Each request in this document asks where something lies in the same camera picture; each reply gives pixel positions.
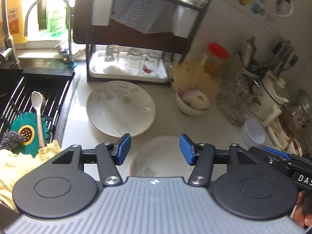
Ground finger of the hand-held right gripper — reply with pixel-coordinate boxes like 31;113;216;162
249;145;312;169

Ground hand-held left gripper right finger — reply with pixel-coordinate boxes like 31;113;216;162
180;134;260;186

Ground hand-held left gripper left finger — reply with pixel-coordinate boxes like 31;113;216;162
52;134;132;186

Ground white leaf print plate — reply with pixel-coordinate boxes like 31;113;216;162
86;80;156;137

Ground person's right hand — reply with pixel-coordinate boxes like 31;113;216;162
291;191;312;228

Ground patterned bowl with dark residue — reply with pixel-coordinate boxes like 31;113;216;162
285;138;303;157

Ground white kettle base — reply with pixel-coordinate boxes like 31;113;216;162
263;117;303;152

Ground small clear plastic cup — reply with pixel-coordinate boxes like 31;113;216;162
240;118;266;148

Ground white garlic bowl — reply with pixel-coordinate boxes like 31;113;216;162
175;89;211;116

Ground glass kettle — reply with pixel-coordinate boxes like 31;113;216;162
290;89;312;137

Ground garlic bulbs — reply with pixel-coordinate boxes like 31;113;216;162
183;90;210;110

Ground white electric pot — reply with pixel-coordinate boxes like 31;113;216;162
251;72;292;121

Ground dry noodle bundle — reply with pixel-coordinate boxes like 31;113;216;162
169;60;220;98

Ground white drip tray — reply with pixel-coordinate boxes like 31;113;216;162
88;50;169;83

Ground clear drinking glass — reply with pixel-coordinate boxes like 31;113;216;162
143;51;162;75
104;44;121;74
124;48;145;76

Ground white spoon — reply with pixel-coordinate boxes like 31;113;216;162
31;91;46;149

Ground black utensil holder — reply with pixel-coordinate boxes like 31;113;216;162
264;38;299;75

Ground red lid jar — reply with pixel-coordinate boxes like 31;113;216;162
201;43;230;76

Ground black roll-up drain rack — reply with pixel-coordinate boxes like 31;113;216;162
0;68;76;147

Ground chopstick holder with chopsticks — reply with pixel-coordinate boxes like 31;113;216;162
238;35;264;75

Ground green flower sink strainer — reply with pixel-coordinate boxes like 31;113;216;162
10;112;50;158

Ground steel wool scrubber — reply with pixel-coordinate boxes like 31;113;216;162
0;130;26;151

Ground yellow cloth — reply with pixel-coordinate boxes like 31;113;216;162
0;140;62;212

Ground white ribbed brush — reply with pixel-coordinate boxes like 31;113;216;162
55;41;72;60

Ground black sink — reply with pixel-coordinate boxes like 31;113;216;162
0;57;74;78

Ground black two-tier dish rack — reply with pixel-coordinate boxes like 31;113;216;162
73;0;212;88

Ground white utensil holder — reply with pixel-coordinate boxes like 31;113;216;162
173;5;199;39

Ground grey cloth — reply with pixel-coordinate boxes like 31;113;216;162
111;0;182;35

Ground green label bottle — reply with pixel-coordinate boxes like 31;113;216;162
45;0;67;33

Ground straight steel faucet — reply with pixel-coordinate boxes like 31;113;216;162
0;0;20;67

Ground yellow detergent bottle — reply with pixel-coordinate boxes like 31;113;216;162
5;0;41;44

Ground wire basket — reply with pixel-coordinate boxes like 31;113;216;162
217;95;254;126

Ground white ring wall holder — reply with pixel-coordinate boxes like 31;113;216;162
258;0;294;17

